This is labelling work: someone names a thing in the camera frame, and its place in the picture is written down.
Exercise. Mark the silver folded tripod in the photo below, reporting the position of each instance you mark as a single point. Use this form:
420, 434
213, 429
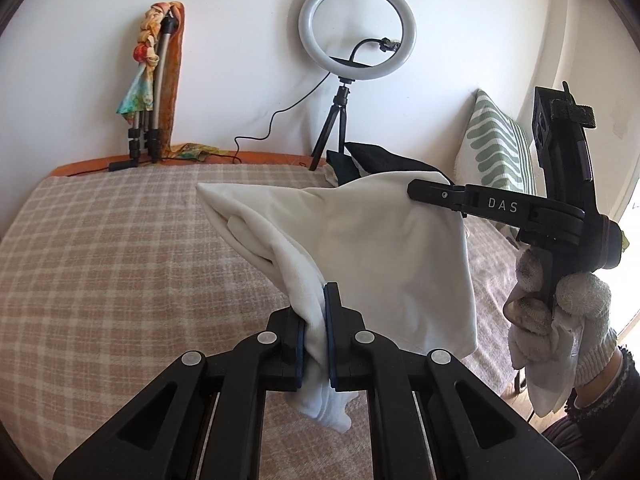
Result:
142, 101

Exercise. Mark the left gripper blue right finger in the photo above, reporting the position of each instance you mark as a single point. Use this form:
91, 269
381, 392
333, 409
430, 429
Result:
334, 336

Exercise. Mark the colourful orange scarf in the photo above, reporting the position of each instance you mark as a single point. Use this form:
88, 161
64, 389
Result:
168, 99

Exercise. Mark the plaid beige bed blanket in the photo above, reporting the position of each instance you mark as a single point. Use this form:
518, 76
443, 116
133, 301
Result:
106, 280

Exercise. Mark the green white striped pillow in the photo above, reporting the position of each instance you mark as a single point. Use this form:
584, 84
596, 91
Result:
494, 150

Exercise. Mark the white gloved right hand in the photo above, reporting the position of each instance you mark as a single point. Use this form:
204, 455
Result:
564, 345

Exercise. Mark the white ring light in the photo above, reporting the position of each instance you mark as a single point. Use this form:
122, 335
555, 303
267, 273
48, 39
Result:
329, 29

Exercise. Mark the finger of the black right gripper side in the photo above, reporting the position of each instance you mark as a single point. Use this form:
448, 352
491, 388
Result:
438, 194

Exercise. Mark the white t-shirt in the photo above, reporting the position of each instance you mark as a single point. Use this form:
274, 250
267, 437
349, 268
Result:
402, 264

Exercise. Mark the black power adapter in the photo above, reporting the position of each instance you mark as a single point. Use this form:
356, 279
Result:
122, 165

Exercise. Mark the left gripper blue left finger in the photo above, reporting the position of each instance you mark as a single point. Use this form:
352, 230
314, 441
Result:
299, 353

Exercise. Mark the black garment on bag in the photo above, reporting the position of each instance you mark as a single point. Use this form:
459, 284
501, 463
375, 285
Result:
373, 159

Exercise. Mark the dark sleeved right forearm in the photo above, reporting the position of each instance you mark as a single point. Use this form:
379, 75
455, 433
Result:
599, 433

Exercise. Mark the black mini tripod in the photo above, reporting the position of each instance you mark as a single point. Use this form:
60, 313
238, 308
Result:
337, 113

